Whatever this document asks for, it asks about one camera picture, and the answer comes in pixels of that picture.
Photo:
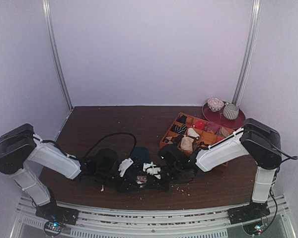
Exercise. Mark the black rolled sock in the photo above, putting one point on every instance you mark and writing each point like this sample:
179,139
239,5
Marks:
182,119

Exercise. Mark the cream rolled sock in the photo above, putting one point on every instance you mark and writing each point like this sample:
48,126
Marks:
189,139

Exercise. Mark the red round plate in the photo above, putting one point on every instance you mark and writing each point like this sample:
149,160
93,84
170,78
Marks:
218,118

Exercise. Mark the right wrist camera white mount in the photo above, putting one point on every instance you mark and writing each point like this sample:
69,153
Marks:
152,169

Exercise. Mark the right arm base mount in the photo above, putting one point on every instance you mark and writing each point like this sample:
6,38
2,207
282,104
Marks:
251,216

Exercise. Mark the aluminium frame post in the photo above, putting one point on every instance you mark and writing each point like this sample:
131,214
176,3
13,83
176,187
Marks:
249,48
55,53

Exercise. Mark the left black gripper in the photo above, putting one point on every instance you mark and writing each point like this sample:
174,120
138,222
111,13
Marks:
127,180

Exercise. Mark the left aluminium frame post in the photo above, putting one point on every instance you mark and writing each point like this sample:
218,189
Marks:
55,53

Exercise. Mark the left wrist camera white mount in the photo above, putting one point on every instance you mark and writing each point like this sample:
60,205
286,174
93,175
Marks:
124,165

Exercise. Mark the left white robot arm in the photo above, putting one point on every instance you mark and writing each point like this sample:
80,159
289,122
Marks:
22,145

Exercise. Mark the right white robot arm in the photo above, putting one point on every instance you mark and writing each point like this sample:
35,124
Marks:
254,138

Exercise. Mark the dark green patterned sock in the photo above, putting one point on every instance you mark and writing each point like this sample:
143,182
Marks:
140,155

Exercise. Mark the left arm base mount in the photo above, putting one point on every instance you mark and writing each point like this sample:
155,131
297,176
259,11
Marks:
57,219

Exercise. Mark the red white rolled sock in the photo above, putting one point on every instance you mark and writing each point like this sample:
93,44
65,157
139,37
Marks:
200,125

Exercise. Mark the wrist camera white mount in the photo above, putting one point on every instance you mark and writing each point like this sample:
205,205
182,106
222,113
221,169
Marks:
152,169
124,165

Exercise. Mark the striped grey cup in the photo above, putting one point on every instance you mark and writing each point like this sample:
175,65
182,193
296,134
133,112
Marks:
230,111

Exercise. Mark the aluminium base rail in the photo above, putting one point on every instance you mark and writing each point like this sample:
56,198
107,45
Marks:
94,222

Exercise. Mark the orange wooden divided tray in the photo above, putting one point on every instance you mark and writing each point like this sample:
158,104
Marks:
205,140

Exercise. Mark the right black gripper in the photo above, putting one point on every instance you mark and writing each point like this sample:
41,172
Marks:
158,179

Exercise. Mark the argyle brown sock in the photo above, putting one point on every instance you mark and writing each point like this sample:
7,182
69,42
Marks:
173,139

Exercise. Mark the white dotted bowl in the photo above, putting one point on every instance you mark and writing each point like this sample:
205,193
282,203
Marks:
215,104

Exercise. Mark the black white striped sock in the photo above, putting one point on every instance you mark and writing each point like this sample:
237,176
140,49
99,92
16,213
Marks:
179,129

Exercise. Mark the right aluminium frame post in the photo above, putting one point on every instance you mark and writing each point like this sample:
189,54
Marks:
249,48

